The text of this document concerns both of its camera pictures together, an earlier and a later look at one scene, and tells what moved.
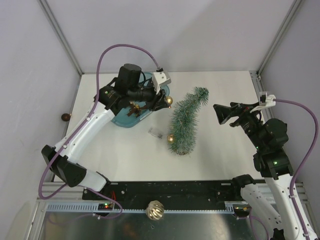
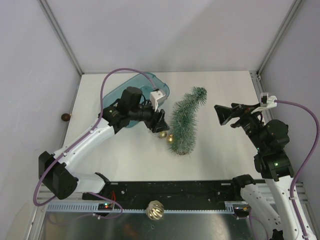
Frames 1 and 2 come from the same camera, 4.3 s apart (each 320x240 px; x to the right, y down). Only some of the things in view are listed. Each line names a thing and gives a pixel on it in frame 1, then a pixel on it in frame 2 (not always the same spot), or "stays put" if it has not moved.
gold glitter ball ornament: x=171 y=139 stays put
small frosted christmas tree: x=184 y=119 stays put
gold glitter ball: x=169 y=100 -> x=162 y=134
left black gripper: x=158 y=101 -> x=152 y=124
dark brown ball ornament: x=66 y=117 stays put
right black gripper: x=242 y=110 stays put
